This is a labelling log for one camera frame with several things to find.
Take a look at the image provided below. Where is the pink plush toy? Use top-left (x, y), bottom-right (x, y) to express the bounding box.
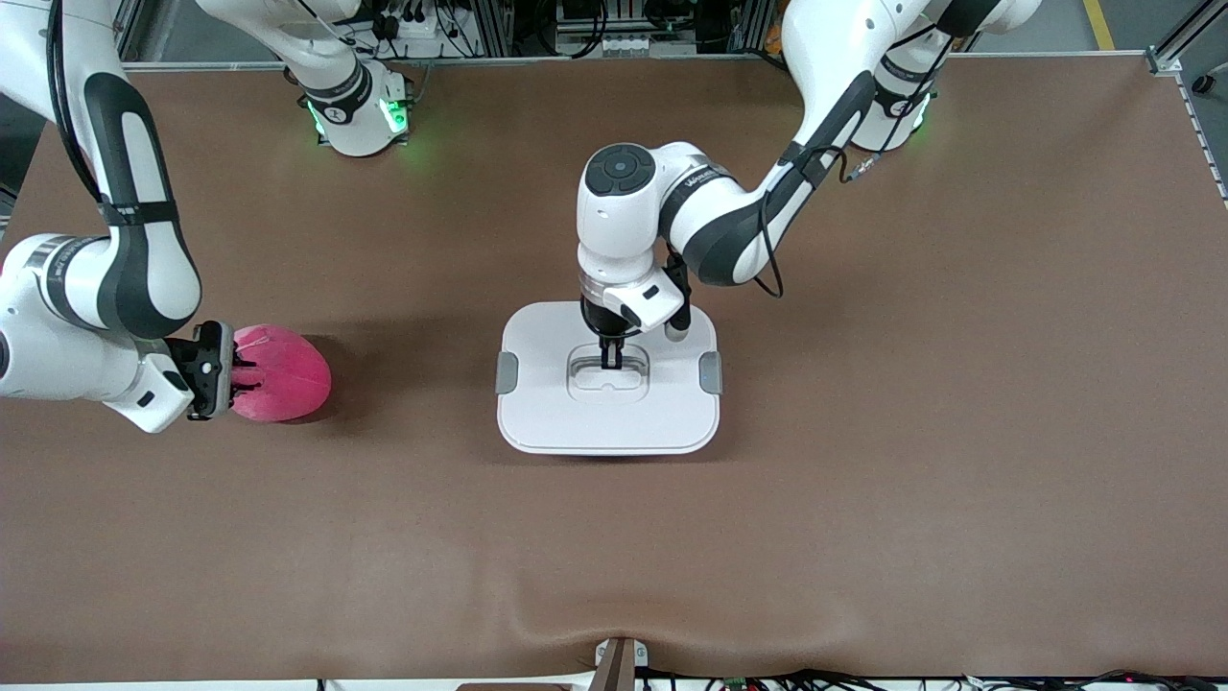
top-left (230, 324), bottom-right (333, 424)

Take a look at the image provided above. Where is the brown table mat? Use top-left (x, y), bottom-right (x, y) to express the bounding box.
top-left (0, 53), bottom-right (1228, 684)

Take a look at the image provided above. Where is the white power strip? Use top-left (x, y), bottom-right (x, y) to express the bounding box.
top-left (369, 8), bottom-right (452, 60)

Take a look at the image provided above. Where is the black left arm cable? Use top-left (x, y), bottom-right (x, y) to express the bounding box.
top-left (751, 144), bottom-right (879, 298)

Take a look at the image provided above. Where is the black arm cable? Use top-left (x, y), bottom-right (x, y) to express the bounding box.
top-left (46, 0), bottom-right (106, 207)
top-left (751, 144), bottom-right (879, 298)

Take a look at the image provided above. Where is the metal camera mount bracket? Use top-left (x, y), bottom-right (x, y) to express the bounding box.
top-left (590, 636), bottom-right (649, 691)

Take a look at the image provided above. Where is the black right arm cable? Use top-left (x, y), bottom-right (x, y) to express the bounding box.
top-left (46, 0), bottom-right (106, 207)

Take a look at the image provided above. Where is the aluminium frame post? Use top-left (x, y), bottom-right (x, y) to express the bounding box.
top-left (1146, 0), bottom-right (1228, 76)

